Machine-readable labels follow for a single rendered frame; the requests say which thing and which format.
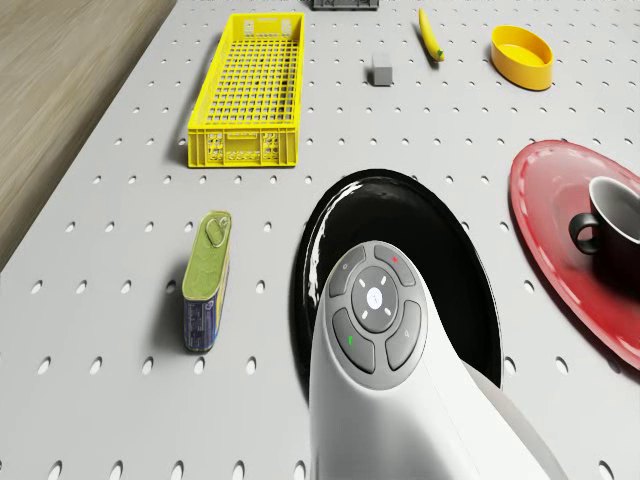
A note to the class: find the black mug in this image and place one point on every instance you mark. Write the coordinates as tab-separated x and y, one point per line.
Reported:
615	250

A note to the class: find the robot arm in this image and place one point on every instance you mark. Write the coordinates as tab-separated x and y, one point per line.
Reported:
400	430

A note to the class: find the black plate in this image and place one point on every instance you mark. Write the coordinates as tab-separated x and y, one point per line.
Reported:
380	210

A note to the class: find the flat-sided can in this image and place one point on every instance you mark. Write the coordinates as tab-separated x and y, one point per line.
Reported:
205	280

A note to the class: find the yellow basket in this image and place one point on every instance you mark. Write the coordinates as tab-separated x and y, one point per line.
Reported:
240	147

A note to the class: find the grey cube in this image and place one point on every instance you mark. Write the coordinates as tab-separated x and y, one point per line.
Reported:
381	72

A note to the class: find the red plate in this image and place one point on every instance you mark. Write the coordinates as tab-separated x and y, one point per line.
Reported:
545	210

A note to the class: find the banana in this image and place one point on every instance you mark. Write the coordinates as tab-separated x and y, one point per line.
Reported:
430	37

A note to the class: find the dark grey basket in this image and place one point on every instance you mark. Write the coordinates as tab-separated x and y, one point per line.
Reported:
345	4

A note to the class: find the yellow bowl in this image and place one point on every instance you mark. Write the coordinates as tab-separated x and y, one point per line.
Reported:
525	67

